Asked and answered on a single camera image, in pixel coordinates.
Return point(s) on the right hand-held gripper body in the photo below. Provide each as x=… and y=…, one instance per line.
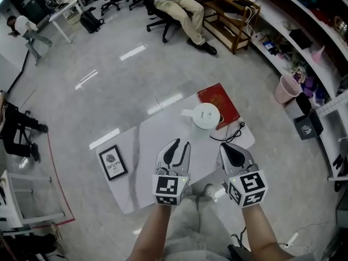
x=248, y=186

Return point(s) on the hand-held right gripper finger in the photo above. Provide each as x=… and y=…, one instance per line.
x=246, y=156
x=223, y=159

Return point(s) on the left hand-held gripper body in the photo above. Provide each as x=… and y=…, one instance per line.
x=167, y=186

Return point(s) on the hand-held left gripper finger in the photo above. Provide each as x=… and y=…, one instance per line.
x=185, y=159
x=162, y=159

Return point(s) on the white electric kettle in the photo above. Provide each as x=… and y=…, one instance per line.
x=206, y=115

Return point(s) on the person's left forearm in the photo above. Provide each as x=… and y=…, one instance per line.
x=152, y=232

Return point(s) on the person's right forearm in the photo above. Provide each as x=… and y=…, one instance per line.
x=261, y=232

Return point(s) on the white marble-top coffee table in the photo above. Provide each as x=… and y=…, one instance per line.
x=152, y=135

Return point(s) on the person's right white shoe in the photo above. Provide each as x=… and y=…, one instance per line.
x=210, y=192

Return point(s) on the black framed picture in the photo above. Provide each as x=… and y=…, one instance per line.
x=113, y=162

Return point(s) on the red book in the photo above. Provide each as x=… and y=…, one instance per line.
x=220, y=96

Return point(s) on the white power strip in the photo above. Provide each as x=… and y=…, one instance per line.
x=291, y=239

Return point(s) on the black bin with white logo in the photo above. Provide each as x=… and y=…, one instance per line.
x=308, y=128

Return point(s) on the grey waste bin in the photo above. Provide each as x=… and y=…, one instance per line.
x=299, y=106

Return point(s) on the pink waste basket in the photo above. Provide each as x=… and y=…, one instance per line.
x=286, y=90

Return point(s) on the white shelving unit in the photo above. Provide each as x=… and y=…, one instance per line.
x=326, y=64

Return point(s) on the pink cone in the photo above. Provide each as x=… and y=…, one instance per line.
x=318, y=54

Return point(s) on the black box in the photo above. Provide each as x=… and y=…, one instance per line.
x=300, y=38

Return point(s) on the wooden shelf cart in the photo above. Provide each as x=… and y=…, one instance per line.
x=228, y=26

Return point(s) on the black office chair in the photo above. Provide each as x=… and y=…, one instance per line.
x=163, y=20

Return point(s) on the black backpack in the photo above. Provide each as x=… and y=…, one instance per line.
x=91, y=20

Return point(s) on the white office desk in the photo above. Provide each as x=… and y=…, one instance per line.
x=63, y=8

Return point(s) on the white metal-frame table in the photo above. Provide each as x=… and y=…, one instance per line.
x=11, y=200

